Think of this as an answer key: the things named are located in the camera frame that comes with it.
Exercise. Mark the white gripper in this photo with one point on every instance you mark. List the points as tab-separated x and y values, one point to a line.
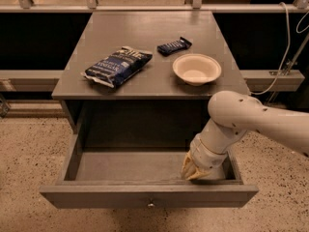
209	159

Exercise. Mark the grey top drawer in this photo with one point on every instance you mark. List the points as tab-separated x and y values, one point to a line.
126	178

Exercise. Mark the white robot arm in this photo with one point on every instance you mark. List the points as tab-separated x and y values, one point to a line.
232	115

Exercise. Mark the white paper bowl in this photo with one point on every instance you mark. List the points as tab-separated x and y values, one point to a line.
196	69

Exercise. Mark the dark blue snack bar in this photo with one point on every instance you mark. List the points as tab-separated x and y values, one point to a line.
167	49

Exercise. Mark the blue chip bag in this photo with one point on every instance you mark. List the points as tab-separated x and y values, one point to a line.
118	67

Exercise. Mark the metal railing frame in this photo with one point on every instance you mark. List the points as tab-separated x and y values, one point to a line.
40	80

